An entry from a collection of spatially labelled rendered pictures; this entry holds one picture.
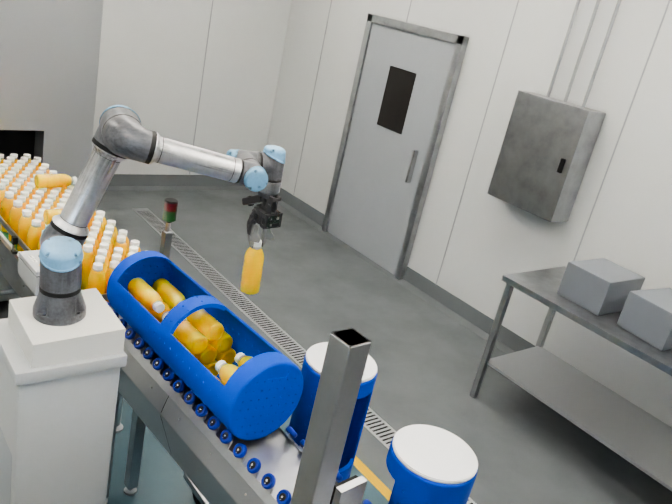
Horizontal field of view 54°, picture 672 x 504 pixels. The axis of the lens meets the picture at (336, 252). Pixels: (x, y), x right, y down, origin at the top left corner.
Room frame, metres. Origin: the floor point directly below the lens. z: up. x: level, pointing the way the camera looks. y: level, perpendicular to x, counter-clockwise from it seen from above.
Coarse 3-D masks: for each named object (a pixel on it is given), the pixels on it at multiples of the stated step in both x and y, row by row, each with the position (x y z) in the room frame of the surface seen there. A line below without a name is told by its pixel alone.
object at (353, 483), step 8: (344, 480) 1.49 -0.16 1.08; (352, 480) 1.49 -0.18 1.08; (360, 480) 1.50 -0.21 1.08; (336, 488) 1.45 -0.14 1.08; (344, 488) 1.45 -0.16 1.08; (352, 488) 1.46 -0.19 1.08; (360, 488) 1.49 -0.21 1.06; (336, 496) 1.44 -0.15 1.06; (344, 496) 1.44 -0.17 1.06; (352, 496) 1.47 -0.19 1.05; (360, 496) 1.49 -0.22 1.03
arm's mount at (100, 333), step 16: (16, 304) 1.75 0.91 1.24; (32, 304) 1.77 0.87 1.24; (96, 304) 1.84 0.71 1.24; (16, 320) 1.70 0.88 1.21; (32, 320) 1.68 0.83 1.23; (96, 320) 1.75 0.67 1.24; (112, 320) 1.77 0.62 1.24; (16, 336) 1.69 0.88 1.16; (32, 336) 1.61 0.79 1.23; (48, 336) 1.62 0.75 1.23; (64, 336) 1.64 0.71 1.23; (80, 336) 1.66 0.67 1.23; (96, 336) 1.69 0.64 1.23; (112, 336) 1.72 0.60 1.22; (32, 352) 1.57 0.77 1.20; (48, 352) 1.60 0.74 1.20; (64, 352) 1.63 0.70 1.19; (80, 352) 1.66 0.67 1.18; (96, 352) 1.69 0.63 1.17; (112, 352) 1.72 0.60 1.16
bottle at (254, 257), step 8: (248, 248) 2.15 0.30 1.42; (256, 248) 2.13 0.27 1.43; (248, 256) 2.13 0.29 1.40; (256, 256) 2.13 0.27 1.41; (248, 264) 2.12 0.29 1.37; (256, 264) 2.13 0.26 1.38; (248, 272) 2.12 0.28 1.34; (256, 272) 2.13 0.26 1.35; (248, 280) 2.12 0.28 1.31; (256, 280) 2.13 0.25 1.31; (240, 288) 2.14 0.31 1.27; (248, 288) 2.12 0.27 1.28; (256, 288) 2.14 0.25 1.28
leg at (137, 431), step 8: (136, 416) 2.38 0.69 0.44; (136, 424) 2.37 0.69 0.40; (144, 424) 2.40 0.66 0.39; (136, 432) 2.38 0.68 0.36; (144, 432) 2.41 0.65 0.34; (136, 440) 2.38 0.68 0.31; (128, 448) 2.40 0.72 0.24; (136, 448) 2.38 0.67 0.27; (128, 456) 2.40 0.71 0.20; (136, 456) 2.39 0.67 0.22; (128, 464) 2.39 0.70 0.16; (136, 464) 2.39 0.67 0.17; (128, 472) 2.39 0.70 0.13; (136, 472) 2.40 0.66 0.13; (128, 480) 2.38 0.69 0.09; (136, 480) 2.40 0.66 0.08; (128, 488) 2.37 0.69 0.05; (136, 488) 2.42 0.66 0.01
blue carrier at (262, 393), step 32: (128, 256) 2.30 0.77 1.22; (160, 256) 2.34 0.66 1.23; (192, 288) 2.33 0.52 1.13; (128, 320) 2.13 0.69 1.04; (224, 320) 2.17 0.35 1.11; (160, 352) 1.95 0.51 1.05; (256, 352) 2.02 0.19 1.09; (192, 384) 1.80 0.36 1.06; (256, 384) 1.70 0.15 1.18; (288, 384) 1.80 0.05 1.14; (224, 416) 1.67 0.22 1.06; (256, 416) 1.72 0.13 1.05; (288, 416) 1.82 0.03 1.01
